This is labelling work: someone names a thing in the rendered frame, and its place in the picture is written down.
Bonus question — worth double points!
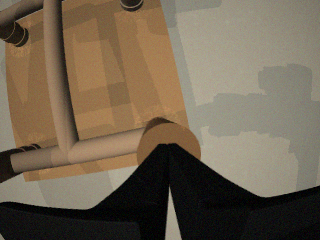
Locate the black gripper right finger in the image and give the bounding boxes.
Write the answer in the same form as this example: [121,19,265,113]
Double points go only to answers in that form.
[167,143,320,240]

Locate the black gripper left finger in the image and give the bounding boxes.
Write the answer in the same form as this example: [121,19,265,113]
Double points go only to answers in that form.
[0,143,169,240]

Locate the wooden stool legs with h-shaped crossbars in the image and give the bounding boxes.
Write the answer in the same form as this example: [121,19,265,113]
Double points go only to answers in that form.
[0,0,201,183]

